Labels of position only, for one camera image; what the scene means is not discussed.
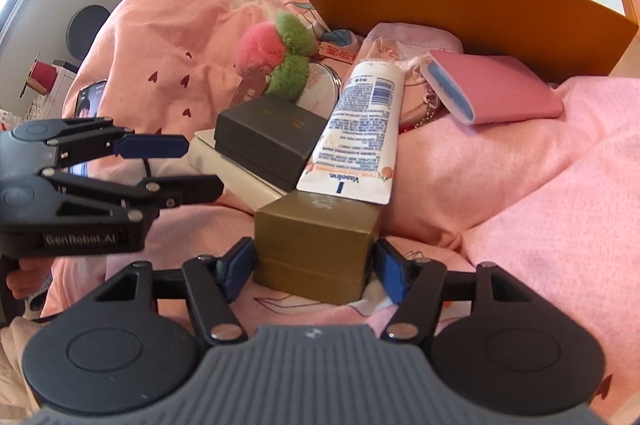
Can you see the flat white box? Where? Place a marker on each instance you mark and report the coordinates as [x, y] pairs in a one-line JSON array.
[[215, 165]]

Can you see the red stool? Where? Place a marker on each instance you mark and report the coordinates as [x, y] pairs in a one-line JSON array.
[[42, 75]]

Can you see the pink printed duvet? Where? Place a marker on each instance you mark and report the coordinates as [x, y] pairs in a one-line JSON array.
[[165, 30]]

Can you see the dark round chair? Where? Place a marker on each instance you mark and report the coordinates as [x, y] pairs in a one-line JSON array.
[[86, 30]]

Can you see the person's left hand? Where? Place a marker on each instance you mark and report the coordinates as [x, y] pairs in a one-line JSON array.
[[27, 284]]

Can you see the white lotion tube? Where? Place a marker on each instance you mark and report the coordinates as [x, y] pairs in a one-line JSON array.
[[355, 130]]

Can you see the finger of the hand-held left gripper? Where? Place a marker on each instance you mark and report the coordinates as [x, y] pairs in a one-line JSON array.
[[190, 190], [150, 146]]

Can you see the pink fleece blanket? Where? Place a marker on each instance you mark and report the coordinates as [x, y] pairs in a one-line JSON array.
[[550, 205]]

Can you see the brown card tag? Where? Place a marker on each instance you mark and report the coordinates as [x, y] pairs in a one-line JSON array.
[[250, 91]]

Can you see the pink wallet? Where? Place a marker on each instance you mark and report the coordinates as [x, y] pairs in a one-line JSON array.
[[505, 90]]

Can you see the pink green fluffy pompom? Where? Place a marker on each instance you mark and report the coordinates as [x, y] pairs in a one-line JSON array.
[[255, 47]]

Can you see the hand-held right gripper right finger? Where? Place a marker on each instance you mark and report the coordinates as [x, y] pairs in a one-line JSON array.
[[391, 275]]

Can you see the smartphone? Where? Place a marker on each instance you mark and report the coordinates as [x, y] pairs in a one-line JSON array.
[[90, 100]]

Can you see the gold gift box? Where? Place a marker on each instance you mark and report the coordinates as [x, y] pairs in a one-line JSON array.
[[310, 245]]

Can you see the red label tag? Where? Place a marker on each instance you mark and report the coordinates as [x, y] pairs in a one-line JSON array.
[[340, 53]]

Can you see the round compact mirror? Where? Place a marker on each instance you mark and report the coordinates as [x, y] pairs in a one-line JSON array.
[[320, 90]]

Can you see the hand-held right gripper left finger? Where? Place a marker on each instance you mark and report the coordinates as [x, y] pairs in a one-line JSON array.
[[239, 272]]

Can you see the black gift box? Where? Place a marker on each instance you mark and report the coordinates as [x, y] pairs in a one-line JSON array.
[[260, 135]]

